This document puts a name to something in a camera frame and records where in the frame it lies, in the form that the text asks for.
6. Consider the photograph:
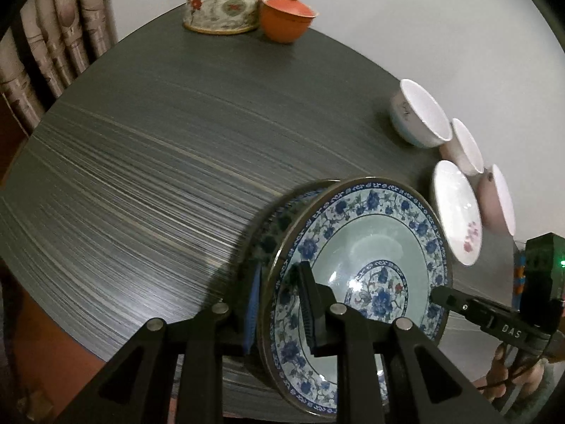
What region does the orange ceramic cup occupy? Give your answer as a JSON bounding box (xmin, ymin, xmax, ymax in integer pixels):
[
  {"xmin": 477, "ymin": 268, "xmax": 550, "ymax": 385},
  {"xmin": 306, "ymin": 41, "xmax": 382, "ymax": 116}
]
[{"xmin": 259, "ymin": 0, "xmax": 319, "ymax": 45}]

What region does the white bowl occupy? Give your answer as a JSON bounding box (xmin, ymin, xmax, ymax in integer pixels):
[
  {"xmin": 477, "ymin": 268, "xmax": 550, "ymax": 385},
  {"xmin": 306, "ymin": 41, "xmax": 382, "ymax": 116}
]
[{"xmin": 389, "ymin": 78, "xmax": 454, "ymax": 149}]

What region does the pink bowl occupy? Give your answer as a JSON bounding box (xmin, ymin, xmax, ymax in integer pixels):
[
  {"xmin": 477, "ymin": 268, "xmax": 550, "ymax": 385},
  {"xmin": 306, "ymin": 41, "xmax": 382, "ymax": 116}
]
[
  {"xmin": 439, "ymin": 118, "xmax": 485, "ymax": 176},
  {"xmin": 474, "ymin": 163, "xmax": 516, "ymax": 237}
]

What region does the person's right hand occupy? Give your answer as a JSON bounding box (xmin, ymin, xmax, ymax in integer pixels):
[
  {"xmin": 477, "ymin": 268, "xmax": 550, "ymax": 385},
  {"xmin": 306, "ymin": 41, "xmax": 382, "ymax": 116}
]
[{"xmin": 487, "ymin": 341, "xmax": 546, "ymax": 407}]

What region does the blue floral plate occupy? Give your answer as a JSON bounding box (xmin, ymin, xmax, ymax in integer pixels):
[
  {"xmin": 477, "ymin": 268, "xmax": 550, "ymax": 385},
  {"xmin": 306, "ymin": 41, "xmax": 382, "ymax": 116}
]
[{"xmin": 245, "ymin": 179, "xmax": 453, "ymax": 411}]

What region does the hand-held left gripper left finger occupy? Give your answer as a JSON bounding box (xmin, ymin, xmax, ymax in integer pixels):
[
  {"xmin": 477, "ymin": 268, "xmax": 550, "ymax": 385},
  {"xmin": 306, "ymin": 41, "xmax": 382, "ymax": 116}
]
[{"xmin": 57, "ymin": 260, "xmax": 266, "ymax": 424}]

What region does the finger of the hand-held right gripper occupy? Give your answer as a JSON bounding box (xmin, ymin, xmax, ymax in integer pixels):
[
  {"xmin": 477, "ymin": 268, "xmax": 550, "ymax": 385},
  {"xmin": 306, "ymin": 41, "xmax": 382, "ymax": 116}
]
[{"xmin": 430, "ymin": 286, "xmax": 471, "ymax": 319}]

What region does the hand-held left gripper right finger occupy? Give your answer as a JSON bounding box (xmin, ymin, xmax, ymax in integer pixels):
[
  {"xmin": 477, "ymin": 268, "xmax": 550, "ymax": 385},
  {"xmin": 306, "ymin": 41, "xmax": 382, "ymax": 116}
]
[{"xmin": 297, "ymin": 260, "xmax": 508, "ymax": 424}]

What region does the white plate with pink flowers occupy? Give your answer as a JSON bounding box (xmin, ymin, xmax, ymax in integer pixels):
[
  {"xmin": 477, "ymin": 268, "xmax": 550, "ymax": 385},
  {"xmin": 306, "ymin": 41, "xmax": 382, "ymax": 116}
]
[{"xmin": 430, "ymin": 160, "xmax": 484, "ymax": 268}]

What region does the blue and orange box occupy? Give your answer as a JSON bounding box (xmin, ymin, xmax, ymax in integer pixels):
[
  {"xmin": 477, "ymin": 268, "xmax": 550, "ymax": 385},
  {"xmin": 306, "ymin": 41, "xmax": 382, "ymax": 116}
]
[{"xmin": 513, "ymin": 249, "xmax": 529, "ymax": 309}]

